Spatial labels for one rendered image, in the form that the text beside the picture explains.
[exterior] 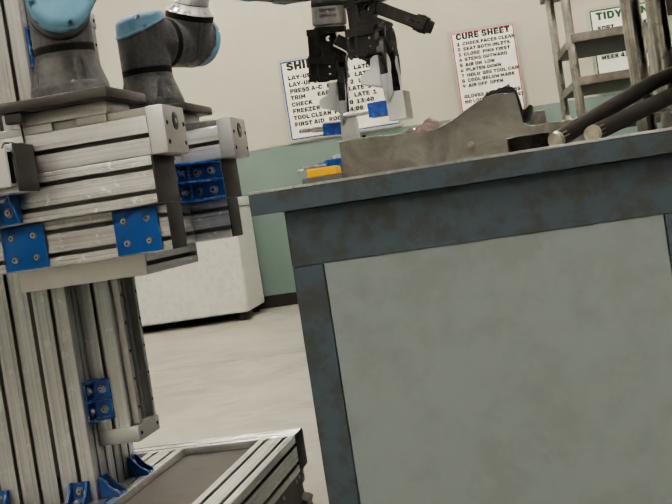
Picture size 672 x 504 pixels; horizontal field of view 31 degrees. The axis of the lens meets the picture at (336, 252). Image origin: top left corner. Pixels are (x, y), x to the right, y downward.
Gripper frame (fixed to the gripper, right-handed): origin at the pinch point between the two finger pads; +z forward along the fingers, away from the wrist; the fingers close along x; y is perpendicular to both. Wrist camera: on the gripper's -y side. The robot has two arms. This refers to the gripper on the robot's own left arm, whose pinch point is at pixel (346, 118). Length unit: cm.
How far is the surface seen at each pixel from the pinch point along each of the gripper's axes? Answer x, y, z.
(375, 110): 31.7, -8.3, -2.6
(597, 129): 57, -47, 2
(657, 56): -70, -79, -7
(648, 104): 40, -58, 0
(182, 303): -612, 186, 160
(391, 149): 15.4, -10.1, 6.3
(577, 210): 79, -41, 13
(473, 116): 15.7, -27.3, 0.8
